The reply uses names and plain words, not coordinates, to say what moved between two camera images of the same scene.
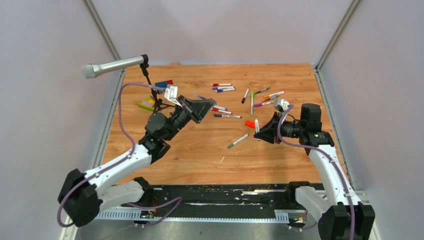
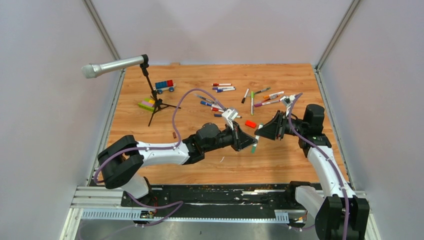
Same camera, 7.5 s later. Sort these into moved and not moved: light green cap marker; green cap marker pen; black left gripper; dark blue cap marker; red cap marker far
Moved: green cap marker pen; black left gripper
Not moved: dark blue cap marker; red cap marker far; light green cap marker
